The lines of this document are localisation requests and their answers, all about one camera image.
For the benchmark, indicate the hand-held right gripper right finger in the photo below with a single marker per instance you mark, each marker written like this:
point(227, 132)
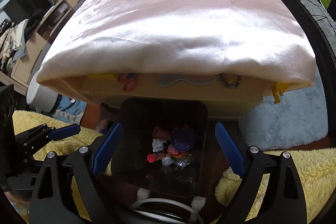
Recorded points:
point(231, 150)

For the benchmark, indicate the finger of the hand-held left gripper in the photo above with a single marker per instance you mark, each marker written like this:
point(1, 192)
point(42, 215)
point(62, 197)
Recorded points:
point(65, 131)
point(25, 153)

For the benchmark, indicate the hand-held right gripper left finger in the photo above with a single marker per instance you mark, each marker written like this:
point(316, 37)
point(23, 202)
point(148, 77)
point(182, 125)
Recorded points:
point(109, 150)

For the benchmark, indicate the black trash bin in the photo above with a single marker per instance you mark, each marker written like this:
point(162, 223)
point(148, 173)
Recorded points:
point(136, 119)

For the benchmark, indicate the small orange bottle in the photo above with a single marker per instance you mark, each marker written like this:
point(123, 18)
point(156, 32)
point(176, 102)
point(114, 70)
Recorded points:
point(151, 158)

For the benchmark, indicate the blue purple plastic bowl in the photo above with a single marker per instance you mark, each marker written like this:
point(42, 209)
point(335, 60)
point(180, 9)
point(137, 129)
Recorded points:
point(183, 140)

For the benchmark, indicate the clear plastic bag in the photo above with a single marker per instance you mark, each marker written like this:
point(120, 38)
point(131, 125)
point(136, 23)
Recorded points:
point(183, 162)

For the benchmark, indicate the red gold foil wrapper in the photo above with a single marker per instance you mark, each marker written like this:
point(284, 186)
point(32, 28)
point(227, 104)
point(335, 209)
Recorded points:
point(179, 152)

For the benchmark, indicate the silver wrapper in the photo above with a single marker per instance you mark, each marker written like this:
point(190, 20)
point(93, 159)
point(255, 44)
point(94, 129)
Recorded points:
point(167, 161)

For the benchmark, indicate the blue denim cloth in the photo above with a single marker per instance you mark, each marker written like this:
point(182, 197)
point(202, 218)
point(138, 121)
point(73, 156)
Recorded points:
point(69, 108)

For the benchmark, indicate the white round stool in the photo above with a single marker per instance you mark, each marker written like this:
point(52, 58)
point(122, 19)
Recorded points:
point(39, 98)

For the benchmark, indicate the wooden television cabinet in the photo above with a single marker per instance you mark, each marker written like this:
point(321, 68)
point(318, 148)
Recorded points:
point(29, 66)

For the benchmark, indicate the grey rug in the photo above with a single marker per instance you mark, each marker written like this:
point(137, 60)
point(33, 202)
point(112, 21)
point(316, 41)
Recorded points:
point(288, 121)

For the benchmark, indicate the yellow tape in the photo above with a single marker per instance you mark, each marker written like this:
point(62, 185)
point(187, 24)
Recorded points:
point(278, 92)

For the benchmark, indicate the white curved tube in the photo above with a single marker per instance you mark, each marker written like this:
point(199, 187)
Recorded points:
point(162, 202)

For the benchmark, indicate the yellow fluffy blanket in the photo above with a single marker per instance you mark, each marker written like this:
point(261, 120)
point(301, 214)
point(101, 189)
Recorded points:
point(302, 174)

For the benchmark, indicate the pile of clothes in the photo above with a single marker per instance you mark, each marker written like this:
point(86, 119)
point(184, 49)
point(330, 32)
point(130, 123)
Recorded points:
point(13, 40)

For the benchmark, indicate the black sofa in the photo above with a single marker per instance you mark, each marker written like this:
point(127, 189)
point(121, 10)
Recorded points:
point(316, 37)

